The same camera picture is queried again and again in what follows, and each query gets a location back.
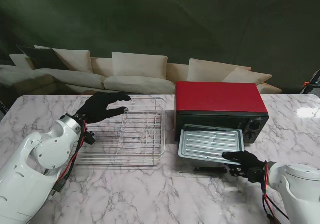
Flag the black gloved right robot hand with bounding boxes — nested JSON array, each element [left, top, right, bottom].
[[221, 150, 266, 182]]

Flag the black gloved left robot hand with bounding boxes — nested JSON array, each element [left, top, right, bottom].
[[75, 91, 132, 125]]

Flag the glass oven door black handle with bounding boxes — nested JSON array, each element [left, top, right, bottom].
[[176, 156, 245, 179]]

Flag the ribbed metal baking tray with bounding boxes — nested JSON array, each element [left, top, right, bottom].
[[177, 128, 245, 165]]

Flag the red and black toaster oven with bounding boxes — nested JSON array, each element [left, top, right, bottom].
[[174, 81, 270, 150]]

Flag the beige sectional sofa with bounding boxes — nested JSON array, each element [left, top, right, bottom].
[[0, 45, 283, 96]]

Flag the beige sofa cushion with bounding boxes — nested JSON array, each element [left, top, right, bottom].
[[111, 51, 169, 80], [187, 58, 252, 83], [221, 67, 273, 84], [9, 53, 35, 70], [34, 45, 91, 74]]

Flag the dark grey sofa cushion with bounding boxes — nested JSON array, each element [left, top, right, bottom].
[[16, 44, 72, 71]]

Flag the black tripod with orange clamp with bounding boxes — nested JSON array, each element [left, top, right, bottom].
[[298, 69, 320, 95]]

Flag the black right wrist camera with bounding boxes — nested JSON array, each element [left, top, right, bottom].
[[228, 165, 251, 179]]

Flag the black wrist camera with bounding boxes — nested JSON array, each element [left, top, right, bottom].
[[83, 131, 97, 146], [228, 165, 251, 179]]

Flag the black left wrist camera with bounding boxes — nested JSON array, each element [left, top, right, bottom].
[[83, 131, 97, 146]]

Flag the red black right arm cables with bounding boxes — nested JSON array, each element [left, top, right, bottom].
[[259, 162, 291, 224]]

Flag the red black arm cables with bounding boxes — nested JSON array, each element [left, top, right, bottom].
[[51, 120, 88, 194], [259, 162, 291, 224]]

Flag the red black left arm cables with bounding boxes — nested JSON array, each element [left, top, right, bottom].
[[51, 120, 88, 194]]

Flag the white wire dish rack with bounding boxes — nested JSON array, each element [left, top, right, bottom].
[[74, 97, 166, 166]]

